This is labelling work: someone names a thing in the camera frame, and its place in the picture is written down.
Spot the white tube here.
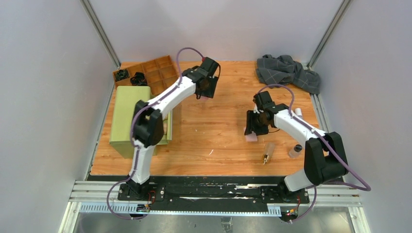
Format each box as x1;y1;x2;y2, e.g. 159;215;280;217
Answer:
294;108;303;118

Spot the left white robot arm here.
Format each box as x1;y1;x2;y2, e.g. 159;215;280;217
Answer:
125;57;221;200

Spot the pink square pad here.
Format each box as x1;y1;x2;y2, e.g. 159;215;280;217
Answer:
245;133;258;142

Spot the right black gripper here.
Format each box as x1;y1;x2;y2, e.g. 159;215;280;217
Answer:
246;110;269;136

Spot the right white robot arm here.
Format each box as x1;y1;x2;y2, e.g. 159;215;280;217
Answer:
244;91;348;202

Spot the green drawer box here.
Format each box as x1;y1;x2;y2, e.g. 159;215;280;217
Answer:
109;85;174;159

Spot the black hair tie bundle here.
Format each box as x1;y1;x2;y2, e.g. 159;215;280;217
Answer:
130;72;148;86
115;69;130;82

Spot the brown compartment tray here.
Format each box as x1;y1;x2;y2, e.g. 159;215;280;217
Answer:
112;55;179;96

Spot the grey checked cloth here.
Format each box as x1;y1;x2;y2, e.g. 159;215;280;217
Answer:
256;54;321;95

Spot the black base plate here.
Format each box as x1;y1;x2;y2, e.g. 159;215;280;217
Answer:
88;175;324;213

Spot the small black-cap bottle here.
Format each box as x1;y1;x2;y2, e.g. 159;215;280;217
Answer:
288;144;303;158

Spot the clear gold-cap bottle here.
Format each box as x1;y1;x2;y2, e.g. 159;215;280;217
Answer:
262;142;275;165

